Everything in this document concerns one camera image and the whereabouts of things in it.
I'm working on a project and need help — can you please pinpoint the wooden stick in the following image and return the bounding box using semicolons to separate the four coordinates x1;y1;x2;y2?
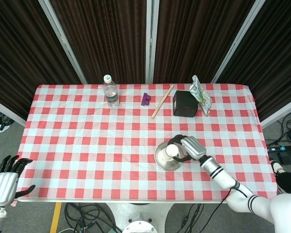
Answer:
151;84;175;119

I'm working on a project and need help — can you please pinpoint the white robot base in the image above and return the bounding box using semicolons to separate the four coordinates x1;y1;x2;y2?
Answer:
104;202;175;233

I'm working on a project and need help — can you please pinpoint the white paper cup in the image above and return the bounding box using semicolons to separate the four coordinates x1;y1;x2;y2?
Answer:
165;143;179;161

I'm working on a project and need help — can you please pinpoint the black power strip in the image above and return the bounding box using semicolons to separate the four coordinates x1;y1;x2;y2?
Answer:
267;144;291;153

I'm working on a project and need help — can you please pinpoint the white partition post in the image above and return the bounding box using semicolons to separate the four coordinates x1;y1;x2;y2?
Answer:
0;97;27;127
210;0;270;84
38;0;88;84
260;106;291;129
145;0;160;84

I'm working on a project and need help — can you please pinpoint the black cardboard box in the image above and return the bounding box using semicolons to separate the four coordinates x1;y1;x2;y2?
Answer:
172;90;200;118

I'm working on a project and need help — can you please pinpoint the white shoe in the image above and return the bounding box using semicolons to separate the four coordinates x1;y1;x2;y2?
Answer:
270;160;286;174

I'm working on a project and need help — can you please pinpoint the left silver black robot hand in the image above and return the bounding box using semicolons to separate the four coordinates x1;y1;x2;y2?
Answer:
0;154;36;206

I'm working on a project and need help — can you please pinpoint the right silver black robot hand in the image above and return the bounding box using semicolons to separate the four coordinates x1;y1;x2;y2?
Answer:
167;134;207;162

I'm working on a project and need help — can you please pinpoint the white green snack bag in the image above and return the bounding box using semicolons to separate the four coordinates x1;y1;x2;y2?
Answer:
189;75;213;117

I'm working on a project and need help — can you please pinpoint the yellow floor tape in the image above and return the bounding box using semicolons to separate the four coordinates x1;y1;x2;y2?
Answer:
49;202;63;233

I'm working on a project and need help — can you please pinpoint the red white checked tablecloth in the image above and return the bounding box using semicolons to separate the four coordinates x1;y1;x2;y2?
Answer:
14;83;278;201

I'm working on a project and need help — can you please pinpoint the purple plastic block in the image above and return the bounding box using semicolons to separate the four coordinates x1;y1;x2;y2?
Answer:
141;92;152;107

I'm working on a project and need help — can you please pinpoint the clear plastic water bottle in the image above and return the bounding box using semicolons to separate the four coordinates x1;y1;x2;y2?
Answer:
102;74;120;109

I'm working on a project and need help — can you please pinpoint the black trouser leg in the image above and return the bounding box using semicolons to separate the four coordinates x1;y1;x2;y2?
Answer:
276;170;291;193

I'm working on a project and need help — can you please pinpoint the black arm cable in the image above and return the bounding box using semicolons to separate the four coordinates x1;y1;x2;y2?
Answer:
209;185;249;220

